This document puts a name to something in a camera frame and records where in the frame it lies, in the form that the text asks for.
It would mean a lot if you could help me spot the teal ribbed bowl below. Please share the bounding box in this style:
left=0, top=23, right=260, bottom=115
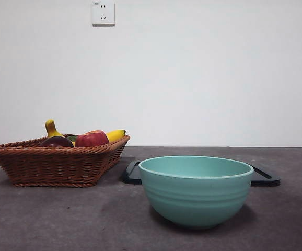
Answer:
left=138, top=155, right=254, bottom=230

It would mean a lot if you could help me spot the dark red plum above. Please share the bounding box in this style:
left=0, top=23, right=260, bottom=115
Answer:
left=40, top=135, right=75, bottom=149

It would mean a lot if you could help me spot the dark green rectangular tray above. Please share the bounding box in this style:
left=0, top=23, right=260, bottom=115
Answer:
left=121, top=160, right=282, bottom=187

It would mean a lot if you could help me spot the red apple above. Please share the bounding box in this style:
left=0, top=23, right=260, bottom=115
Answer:
left=75, top=130, right=110, bottom=148

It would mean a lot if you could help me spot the yellow banana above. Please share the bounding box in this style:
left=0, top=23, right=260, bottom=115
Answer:
left=45, top=119, right=127, bottom=143

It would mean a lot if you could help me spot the brown wicker basket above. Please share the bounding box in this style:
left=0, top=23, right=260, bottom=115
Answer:
left=0, top=134, right=131, bottom=188

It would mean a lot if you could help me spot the white wall socket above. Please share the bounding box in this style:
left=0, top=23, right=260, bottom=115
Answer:
left=92, top=1, right=115, bottom=26

